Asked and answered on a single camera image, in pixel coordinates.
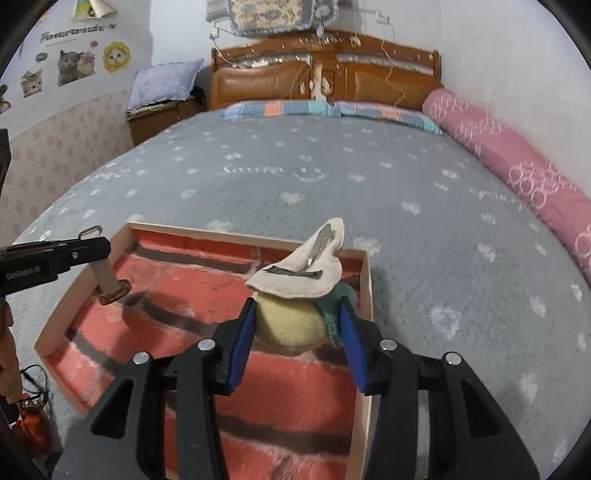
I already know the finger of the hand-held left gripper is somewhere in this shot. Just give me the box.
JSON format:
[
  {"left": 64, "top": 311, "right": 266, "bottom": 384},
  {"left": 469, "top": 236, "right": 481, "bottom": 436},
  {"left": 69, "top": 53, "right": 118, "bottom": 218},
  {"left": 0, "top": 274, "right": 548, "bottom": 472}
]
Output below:
[{"left": 46, "top": 237, "right": 112, "bottom": 278}]

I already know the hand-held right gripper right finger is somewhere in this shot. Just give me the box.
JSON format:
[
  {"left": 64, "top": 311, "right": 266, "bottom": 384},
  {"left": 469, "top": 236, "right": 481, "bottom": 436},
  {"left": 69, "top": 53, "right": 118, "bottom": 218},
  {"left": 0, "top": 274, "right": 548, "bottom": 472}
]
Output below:
[{"left": 339, "top": 295, "right": 541, "bottom": 480}]

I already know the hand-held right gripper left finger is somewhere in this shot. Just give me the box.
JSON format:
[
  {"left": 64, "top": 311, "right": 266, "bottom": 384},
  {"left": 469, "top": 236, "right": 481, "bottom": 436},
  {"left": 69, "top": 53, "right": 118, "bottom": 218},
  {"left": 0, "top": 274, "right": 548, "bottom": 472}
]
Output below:
[{"left": 52, "top": 298, "right": 257, "bottom": 480}]

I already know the beige strap with brown buckle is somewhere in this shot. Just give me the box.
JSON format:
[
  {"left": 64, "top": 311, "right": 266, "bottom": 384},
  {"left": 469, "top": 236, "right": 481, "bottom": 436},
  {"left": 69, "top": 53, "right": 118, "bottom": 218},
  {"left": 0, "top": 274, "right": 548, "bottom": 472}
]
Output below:
[{"left": 79, "top": 225, "right": 133, "bottom": 306}]

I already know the cream yellow plush hair accessory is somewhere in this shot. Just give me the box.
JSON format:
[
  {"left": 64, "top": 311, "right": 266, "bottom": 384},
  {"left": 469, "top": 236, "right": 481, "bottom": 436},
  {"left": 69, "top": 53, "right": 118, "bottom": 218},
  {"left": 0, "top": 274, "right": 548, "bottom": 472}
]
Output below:
[{"left": 245, "top": 217, "right": 360, "bottom": 352}]

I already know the beige shallow tray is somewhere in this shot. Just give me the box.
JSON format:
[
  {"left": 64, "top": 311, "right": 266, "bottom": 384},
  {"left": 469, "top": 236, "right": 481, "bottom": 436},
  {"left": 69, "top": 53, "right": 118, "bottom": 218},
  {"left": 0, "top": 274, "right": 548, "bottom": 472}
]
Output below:
[{"left": 33, "top": 222, "right": 374, "bottom": 480}]

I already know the person's left hand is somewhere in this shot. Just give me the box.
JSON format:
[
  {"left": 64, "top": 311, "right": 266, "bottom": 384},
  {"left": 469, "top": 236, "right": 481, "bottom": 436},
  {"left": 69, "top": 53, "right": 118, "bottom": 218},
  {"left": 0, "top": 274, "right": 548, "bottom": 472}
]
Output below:
[{"left": 0, "top": 299, "right": 22, "bottom": 403}]

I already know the black bobby pin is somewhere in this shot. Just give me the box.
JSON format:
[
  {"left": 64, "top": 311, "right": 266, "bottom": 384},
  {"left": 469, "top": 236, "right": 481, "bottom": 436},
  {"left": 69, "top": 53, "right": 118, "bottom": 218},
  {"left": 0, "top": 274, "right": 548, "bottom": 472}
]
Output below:
[{"left": 265, "top": 266, "right": 324, "bottom": 278}]

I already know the silver snap hair clip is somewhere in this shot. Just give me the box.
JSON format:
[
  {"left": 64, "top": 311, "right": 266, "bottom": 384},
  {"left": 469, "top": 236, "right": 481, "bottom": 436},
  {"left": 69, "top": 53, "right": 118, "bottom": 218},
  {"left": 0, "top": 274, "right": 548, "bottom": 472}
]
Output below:
[{"left": 302, "top": 225, "right": 336, "bottom": 273}]

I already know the wooden nightstand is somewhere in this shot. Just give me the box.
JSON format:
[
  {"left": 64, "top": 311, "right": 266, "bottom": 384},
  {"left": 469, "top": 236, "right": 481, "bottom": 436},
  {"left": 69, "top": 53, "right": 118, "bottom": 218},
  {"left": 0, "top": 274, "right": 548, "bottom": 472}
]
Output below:
[{"left": 125, "top": 96, "right": 206, "bottom": 147}]

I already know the grey patterned bedspread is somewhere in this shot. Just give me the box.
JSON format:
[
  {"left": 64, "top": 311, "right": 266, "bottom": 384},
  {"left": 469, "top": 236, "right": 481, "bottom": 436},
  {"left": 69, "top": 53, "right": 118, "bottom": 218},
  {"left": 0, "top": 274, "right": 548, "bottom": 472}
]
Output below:
[{"left": 0, "top": 111, "right": 591, "bottom": 480}]

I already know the purple dotted pillow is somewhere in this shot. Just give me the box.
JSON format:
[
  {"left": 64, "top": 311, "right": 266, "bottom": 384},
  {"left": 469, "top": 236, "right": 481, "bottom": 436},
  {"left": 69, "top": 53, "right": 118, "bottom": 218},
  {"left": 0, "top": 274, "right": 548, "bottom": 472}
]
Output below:
[{"left": 127, "top": 58, "right": 205, "bottom": 114}]

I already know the yellow flower cat sticker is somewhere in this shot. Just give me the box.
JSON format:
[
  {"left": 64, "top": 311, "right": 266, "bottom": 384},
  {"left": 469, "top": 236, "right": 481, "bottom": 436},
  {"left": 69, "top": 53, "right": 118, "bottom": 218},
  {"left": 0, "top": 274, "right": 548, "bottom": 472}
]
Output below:
[{"left": 102, "top": 41, "right": 133, "bottom": 73}]

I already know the pink patterned bolster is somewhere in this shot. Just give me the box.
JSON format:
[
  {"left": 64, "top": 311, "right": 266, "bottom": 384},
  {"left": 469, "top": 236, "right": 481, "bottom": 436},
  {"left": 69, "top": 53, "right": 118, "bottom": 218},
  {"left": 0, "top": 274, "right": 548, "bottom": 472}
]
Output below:
[{"left": 421, "top": 89, "right": 591, "bottom": 286}]

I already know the wooden headboard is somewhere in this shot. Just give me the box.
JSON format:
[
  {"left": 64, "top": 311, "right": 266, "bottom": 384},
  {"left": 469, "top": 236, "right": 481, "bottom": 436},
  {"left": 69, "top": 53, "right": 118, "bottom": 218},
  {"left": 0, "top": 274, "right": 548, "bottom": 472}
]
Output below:
[{"left": 210, "top": 30, "right": 443, "bottom": 112}]

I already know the crocheted hanging blanket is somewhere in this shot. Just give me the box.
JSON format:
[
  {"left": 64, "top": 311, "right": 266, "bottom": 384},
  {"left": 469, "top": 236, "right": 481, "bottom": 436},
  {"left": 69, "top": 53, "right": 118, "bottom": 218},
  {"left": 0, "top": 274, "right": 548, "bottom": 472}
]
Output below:
[{"left": 205, "top": 0, "right": 341, "bottom": 36}]

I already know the tabby cat wall sticker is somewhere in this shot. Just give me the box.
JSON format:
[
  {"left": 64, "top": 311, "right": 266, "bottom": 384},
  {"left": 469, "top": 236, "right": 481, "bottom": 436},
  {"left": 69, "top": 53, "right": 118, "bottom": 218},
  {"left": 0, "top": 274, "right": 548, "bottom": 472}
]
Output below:
[{"left": 20, "top": 68, "right": 45, "bottom": 97}]

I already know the grey cats wall sticker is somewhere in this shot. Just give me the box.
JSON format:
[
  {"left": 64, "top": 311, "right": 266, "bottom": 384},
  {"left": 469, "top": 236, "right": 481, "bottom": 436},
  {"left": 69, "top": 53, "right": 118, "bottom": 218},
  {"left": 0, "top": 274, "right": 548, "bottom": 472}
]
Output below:
[{"left": 56, "top": 49, "right": 97, "bottom": 87}]

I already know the yellow wall poster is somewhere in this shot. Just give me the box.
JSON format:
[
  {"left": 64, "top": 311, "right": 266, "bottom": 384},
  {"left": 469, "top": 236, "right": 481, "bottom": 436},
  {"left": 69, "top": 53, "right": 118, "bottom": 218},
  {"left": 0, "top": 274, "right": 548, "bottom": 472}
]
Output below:
[{"left": 71, "top": 0, "right": 119, "bottom": 22}]

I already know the thin hanging cable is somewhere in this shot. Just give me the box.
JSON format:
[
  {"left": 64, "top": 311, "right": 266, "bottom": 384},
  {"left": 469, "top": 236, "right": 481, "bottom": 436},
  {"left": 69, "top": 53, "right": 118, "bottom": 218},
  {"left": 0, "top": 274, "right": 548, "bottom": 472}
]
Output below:
[{"left": 379, "top": 25, "right": 408, "bottom": 110}]

